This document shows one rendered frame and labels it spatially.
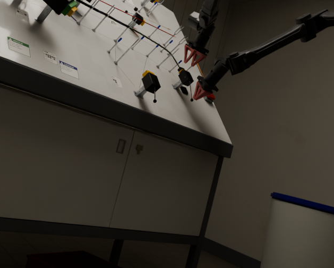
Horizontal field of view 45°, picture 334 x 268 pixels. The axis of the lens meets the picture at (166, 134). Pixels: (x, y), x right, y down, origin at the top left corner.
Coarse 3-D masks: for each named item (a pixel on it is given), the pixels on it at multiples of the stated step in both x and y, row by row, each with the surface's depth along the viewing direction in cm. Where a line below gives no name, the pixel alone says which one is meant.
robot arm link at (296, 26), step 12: (300, 24) 175; (276, 36) 176; (288, 36) 174; (300, 36) 176; (312, 36) 178; (252, 48) 173; (264, 48) 171; (276, 48) 173; (240, 60) 168; (252, 60) 170
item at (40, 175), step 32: (0, 96) 121; (32, 96) 128; (0, 128) 122; (32, 128) 129; (64, 128) 137; (96, 128) 145; (128, 128) 155; (0, 160) 123; (32, 160) 130; (64, 160) 138; (96, 160) 147; (0, 192) 124; (32, 192) 131; (64, 192) 139; (96, 192) 149; (96, 224) 150
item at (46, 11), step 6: (42, 0) 135; (48, 0) 134; (54, 0) 134; (60, 0) 133; (66, 0) 133; (72, 0) 136; (48, 6) 138; (54, 6) 135; (60, 6) 134; (42, 12) 139; (48, 12) 139; (60, 12) 136; (36, 18) 140; (42, 18) 140
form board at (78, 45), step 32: (0, 0) 132; (32, 0) 146; (0, 32) 122; (32, 32) 134; (64, 32) 148; (96, 32) 165; (128, 32) 187; (160, 32) 216; (32, 64) 124; (96, 64) 151; (128, 64) 169; (128, 96) 154; (160, 96) 173; (192, 96) 197; (192, 128) 176; (224, 128) 201
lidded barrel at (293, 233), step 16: (272, 208) 264; (288, 208) 249; (304, 208) 243; (320, 208) 238; (272, 224) 259; (288, 224) 247; (304, 224) 241; (320, 224) 238; (272, 240) 255; (288, 240) 245; (304, 240) 240; (320, 240) 238; (272, 256) 252; (288, 256) 244; (304, 256) 239; (320, 256) 238
